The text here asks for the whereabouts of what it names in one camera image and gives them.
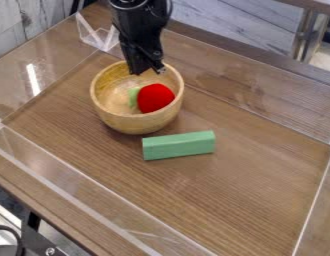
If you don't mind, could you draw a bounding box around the green rectangular block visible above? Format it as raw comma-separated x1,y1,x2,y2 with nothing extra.
142,130,216,160

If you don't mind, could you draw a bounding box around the wooden bowl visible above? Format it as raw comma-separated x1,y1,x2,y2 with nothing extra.
89,61,184,135

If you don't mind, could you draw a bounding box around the metal table leg background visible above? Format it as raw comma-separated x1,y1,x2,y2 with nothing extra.
292,9,330,63

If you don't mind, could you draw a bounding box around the black table leg clamp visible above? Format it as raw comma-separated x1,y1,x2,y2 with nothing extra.
0,211,71,256

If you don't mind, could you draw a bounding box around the clear acrylic tray wall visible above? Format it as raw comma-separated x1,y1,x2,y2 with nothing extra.
0,122,216,256

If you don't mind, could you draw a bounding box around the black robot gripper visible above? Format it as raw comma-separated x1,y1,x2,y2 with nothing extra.
108,0,172,75

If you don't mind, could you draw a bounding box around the clear acrylic corner bracket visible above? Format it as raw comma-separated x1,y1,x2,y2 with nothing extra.
75,13,119,52

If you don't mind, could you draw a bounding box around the red plush strawberry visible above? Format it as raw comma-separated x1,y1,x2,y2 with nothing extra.
128,83,175,114

